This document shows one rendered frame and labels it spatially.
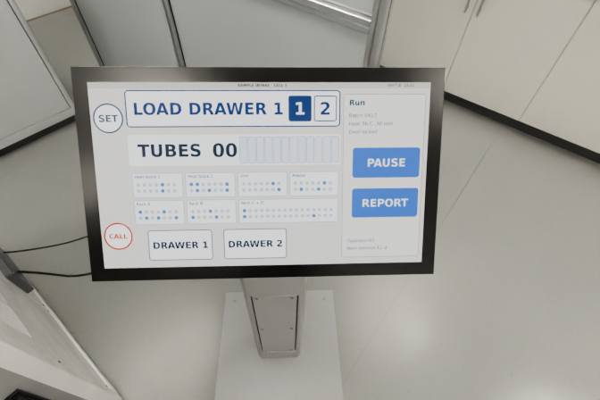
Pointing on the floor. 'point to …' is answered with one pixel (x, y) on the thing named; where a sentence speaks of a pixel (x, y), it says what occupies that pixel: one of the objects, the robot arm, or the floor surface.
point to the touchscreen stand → (279, 343)
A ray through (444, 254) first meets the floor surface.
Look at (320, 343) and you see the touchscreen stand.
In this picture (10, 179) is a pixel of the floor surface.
